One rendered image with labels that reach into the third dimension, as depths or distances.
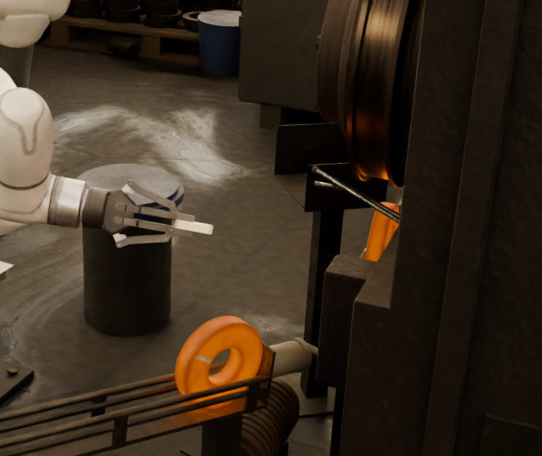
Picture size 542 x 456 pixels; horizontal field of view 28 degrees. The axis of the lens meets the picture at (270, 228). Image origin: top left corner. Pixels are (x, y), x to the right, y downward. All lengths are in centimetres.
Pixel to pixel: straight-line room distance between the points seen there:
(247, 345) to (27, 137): 50
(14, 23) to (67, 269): 132
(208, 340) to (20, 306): 170
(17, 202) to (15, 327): 132
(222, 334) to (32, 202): 45
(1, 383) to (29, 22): 103
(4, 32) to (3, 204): 56
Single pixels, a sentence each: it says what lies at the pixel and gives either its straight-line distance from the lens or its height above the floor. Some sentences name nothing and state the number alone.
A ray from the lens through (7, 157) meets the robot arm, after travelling 188.
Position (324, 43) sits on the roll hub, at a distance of 189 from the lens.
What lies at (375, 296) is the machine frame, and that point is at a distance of 167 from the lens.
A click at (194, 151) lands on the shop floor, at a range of 447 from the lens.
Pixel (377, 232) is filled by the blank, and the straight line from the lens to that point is 207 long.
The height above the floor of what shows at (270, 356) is 71.
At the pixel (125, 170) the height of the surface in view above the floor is 43.
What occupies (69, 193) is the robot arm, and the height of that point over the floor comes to 87.
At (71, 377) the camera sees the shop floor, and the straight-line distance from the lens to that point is 302.
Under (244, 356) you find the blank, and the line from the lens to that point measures 179.
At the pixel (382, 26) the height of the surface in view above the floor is 122.
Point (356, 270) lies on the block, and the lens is 189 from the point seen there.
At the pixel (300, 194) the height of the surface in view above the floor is 60.
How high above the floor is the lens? 168
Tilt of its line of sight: 26 degrees down
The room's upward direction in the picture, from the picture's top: 3 degrees clockwise
